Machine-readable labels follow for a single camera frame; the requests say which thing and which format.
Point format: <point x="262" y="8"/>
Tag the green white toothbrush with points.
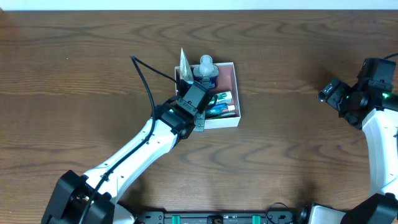
<point x="221" y="116"/>

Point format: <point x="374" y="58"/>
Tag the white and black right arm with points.
<point x="380" y="130"/>

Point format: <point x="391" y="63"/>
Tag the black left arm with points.
<point x="93" y="197"/>

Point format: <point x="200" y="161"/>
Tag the white box pink inside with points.
<point x="226" y="81"/>

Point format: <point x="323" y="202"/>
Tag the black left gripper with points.
<point x="181" y="86"/>

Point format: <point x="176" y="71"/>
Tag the green white soap packet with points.
<point x="220" y="98"/>

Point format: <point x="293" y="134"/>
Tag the clear bottle blue label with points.
<point x="206" y="72"/>

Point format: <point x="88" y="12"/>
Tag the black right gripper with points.
<point x="325" y="93"/>

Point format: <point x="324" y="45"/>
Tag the white squeeze tube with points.
<point x="185" y="69"/>

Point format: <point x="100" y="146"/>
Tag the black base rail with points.
<point x="277" y="213"/>

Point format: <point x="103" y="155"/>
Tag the small toothpaste tube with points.
<point x="219" y="110"/>

